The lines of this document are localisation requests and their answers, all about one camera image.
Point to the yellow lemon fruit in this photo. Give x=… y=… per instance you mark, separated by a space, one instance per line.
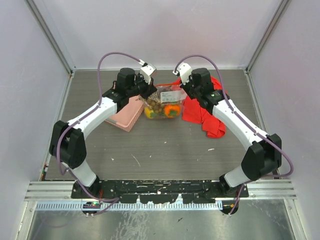
x=149 y=113

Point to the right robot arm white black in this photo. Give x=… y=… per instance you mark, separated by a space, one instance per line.
x=262 y=150

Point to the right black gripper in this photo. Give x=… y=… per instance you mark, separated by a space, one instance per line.
x=185 y=86

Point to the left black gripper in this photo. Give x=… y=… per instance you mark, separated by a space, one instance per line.
x=149 y=88

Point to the brown longan bunch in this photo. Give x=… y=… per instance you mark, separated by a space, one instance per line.
x=157 y=107

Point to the red cloth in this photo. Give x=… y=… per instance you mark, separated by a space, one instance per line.
x=193 y=113

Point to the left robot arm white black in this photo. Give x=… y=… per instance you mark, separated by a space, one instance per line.
x=68 y=140

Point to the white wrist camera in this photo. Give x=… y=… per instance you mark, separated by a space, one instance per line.
x=147 y=70
x=183 y=71

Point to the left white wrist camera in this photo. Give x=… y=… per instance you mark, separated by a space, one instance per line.
x=147 y=70

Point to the orange tangerine fruit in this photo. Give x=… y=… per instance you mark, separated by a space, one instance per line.
x=172 y=110

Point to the pink plastic basket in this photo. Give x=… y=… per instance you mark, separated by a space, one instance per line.
x=126 y=118

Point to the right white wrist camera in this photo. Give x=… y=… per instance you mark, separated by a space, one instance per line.
x=183 y=71

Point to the white slotted cable duct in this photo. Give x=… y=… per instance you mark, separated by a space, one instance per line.
x=81 y=205

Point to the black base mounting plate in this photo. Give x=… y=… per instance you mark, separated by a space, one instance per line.
x=162 y=191

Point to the clear zip top bag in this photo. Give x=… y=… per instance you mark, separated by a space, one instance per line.
x=167 y=94

